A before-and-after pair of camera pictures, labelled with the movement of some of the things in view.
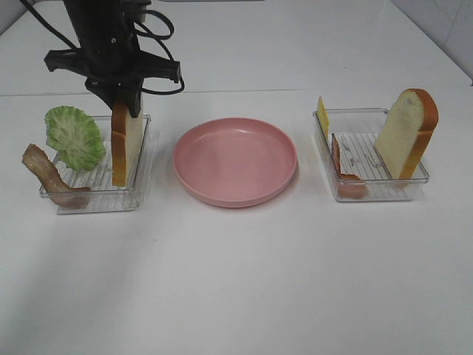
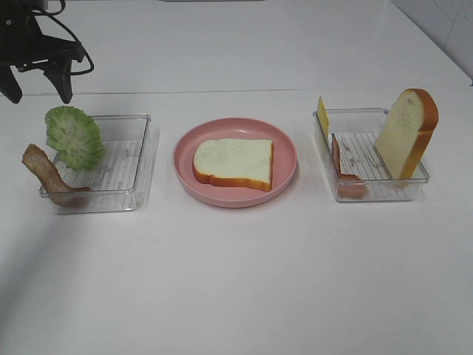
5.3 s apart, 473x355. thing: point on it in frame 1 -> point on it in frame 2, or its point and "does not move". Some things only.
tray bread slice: (126, 146) -> (234, 161)
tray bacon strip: (349, 186) does not move
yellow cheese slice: (324, 117) does not move
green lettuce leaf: (76, 137) does not move
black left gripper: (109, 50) -> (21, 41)
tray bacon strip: (37, 162) does not move
